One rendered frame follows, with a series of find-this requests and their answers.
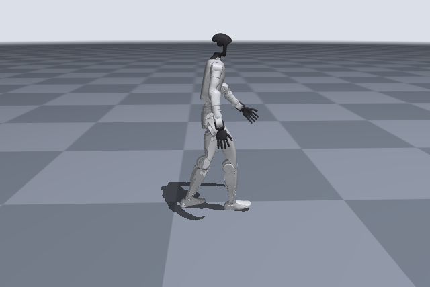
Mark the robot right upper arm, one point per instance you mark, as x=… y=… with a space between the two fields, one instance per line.
x=215 y=73

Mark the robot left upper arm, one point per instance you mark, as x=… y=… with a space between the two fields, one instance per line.
x=224 y=88

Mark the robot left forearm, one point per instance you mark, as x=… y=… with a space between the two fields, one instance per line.
x=231 y=98

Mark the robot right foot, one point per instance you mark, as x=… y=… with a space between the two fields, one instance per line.
x=239 y=204

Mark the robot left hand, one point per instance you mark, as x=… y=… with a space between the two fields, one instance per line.
x=247 y=112

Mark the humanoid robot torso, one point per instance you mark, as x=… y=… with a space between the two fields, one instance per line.
x=207 y=114

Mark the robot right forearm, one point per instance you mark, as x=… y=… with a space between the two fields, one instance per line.
x=215 y=105

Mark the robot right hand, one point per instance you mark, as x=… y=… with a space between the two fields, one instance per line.
x=222 y=135

